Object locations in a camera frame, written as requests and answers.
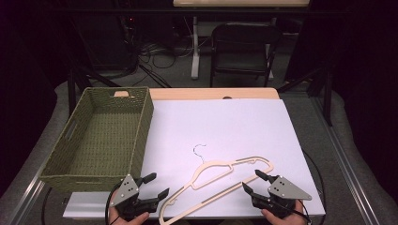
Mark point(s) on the cream plastic clothes hanger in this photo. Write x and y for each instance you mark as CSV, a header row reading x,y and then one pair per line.
x,y
216,195

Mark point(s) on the black folding chair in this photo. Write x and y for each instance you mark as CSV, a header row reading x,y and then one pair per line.
x,y
241,64

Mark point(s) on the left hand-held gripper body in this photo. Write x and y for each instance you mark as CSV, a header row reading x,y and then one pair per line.
x,y
126,190

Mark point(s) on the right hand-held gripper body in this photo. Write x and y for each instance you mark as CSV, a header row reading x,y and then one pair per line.
x,y
284,190

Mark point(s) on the green woven basket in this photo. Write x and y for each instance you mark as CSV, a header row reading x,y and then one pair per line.
x,y
103,140

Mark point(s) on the person's left hand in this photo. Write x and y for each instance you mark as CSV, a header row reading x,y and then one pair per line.
x,y
125,222

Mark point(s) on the person's right hand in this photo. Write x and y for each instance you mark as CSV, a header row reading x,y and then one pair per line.
x,y
287,221

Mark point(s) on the white desk leg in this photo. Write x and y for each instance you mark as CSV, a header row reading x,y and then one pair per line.
x,y
195,62

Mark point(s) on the white paper sheet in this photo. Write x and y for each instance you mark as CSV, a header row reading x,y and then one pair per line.
x,y
225,131

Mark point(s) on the black metal stand post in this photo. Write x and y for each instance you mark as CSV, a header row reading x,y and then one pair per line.
x,y
71,93

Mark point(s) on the beige desk top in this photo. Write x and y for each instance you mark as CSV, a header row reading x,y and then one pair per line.
x,y
241,3

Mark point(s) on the aluminium frame rail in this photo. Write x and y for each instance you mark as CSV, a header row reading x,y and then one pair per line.
x,y
26,201
347,168

